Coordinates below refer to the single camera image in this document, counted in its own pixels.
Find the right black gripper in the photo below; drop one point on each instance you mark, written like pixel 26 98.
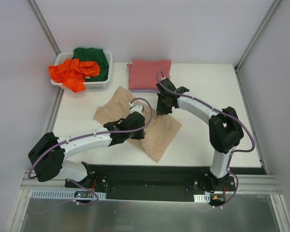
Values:
pixel 164 105

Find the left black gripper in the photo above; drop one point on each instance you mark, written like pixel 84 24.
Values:
pixel 138 130

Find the beige t shirt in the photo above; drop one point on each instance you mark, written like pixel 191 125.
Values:
pixel 158 134

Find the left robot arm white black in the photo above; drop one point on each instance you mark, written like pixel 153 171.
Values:
pixel 49 157

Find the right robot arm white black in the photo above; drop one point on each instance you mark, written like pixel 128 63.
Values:
pixel 225 133

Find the lavender folded t shirt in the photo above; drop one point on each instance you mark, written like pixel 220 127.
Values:
pixel 153 91

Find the pink folded t shirt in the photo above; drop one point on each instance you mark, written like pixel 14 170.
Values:
pixel 142 73

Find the white plastic basket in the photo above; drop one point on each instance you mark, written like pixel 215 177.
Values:
pixel 102 57

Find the orange t shirt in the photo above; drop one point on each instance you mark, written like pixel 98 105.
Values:
pixel 72 73

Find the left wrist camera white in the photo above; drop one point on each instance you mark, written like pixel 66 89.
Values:
pixel 136 108

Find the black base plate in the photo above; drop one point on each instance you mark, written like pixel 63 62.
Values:
pixel 155 183

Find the right white cable duct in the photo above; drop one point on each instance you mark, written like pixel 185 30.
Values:
pixel 202 198

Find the white cable duct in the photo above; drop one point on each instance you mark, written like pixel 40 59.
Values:
pixel 202 198
pixel 67 195

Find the left aluminium frame post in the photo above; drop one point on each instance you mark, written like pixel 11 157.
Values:
pixel 44 26

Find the aluminium frame post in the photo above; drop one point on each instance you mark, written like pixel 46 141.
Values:
pixel 266 19
pixel 44 26

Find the left white cable duct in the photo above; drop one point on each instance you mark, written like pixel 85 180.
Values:
pixel 67 195

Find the right aluminium frame post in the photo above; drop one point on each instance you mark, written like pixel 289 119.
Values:
pixel 266 19

